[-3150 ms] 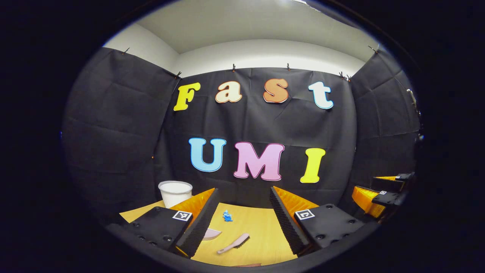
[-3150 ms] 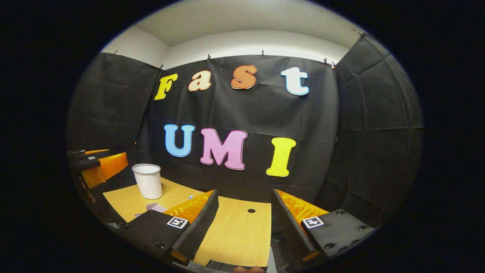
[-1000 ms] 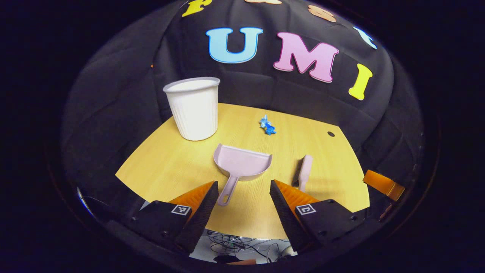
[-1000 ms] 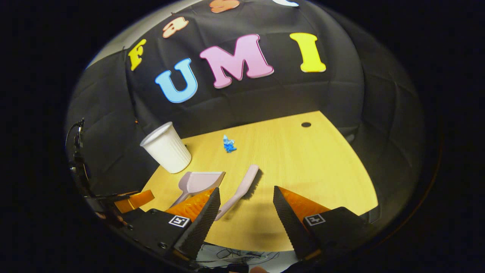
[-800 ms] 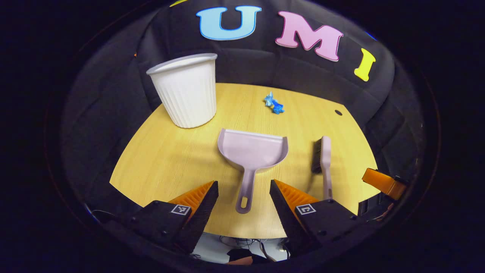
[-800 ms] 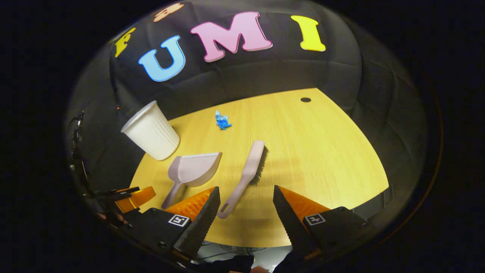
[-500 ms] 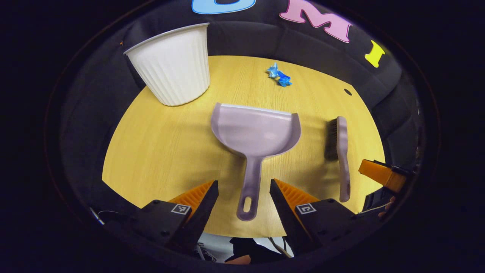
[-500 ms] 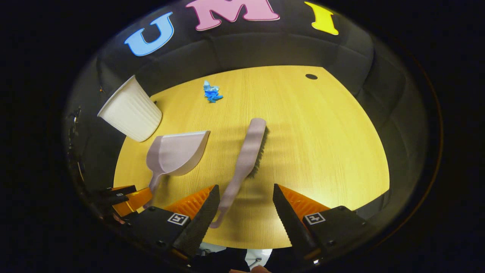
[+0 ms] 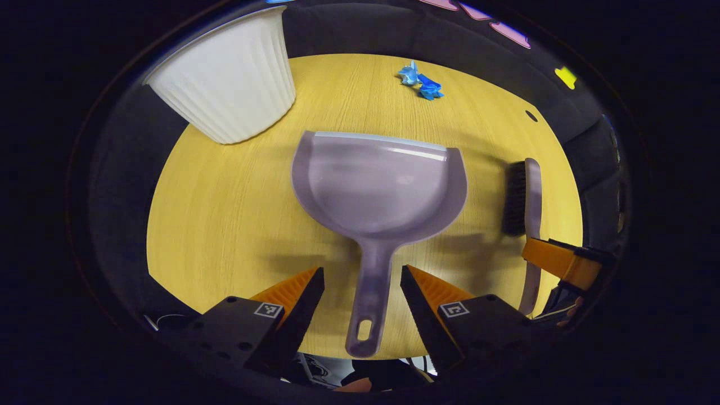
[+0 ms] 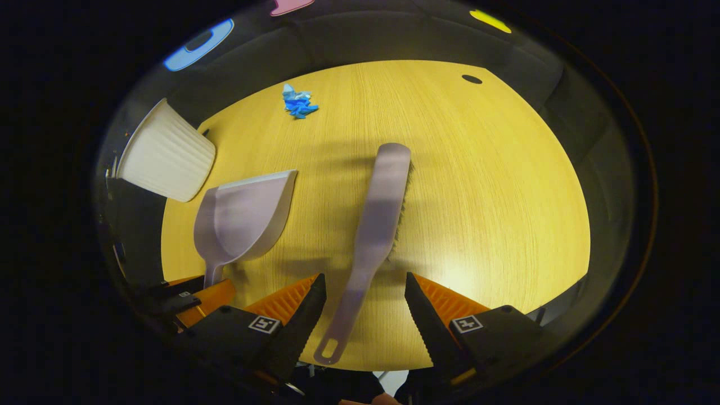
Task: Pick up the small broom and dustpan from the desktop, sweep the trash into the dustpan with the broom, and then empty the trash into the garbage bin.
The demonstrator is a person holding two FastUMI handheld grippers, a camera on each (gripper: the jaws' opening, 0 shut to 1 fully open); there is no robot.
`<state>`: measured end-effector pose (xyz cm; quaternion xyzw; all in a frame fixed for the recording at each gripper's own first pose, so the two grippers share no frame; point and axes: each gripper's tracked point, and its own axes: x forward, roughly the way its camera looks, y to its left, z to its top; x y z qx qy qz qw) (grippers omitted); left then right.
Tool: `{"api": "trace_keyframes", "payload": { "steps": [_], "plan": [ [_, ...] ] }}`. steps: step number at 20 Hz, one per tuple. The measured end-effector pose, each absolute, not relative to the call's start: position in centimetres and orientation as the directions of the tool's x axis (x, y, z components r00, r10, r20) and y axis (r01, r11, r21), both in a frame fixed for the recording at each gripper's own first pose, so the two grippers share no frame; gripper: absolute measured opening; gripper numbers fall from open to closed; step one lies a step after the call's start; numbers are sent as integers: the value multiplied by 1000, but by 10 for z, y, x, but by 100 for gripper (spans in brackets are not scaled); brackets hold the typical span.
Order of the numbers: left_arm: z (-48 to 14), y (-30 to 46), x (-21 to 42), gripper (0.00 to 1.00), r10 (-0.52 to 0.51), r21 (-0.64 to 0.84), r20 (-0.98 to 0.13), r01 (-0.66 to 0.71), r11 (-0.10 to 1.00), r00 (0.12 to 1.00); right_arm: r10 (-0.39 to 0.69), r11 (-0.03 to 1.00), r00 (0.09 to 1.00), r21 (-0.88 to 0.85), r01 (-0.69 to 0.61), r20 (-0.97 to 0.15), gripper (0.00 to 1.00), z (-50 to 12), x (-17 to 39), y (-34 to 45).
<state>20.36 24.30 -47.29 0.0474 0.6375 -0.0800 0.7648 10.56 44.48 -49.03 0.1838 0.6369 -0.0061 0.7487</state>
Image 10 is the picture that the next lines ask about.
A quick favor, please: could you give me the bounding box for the white ribbed garbage bin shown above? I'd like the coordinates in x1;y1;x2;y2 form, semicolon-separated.
115;98;217;203

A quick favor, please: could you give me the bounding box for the pale pink dustpan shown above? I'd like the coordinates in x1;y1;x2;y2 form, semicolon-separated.
193;170;298;289

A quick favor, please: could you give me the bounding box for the dark blue paper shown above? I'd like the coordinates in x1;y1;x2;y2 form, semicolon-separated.
285;97;320;119

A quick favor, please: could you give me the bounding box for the light blue paper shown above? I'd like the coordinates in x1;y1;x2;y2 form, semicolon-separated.
282;83;312;105

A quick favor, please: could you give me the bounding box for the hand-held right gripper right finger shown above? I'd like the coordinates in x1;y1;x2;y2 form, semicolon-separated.
404;272;549;389

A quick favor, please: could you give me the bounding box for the wooden desktop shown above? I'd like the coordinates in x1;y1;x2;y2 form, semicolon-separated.
161;60;591;372

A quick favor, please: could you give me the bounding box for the small pale pink broom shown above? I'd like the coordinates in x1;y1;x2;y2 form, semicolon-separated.
313;143;415;366

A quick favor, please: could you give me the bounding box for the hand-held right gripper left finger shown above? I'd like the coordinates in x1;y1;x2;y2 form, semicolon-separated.
180;273;327;383

